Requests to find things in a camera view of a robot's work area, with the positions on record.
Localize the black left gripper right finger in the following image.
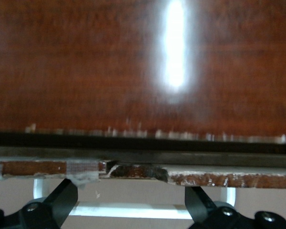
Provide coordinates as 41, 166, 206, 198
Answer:
184, 187, 244, 229

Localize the dark brown wooden cabinet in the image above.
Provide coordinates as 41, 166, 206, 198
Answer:
0, 0, 286, 153

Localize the brown table cover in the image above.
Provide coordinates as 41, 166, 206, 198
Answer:
0, 177, 286, 229

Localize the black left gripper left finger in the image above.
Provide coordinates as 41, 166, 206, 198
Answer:
7, 178, 79, 229

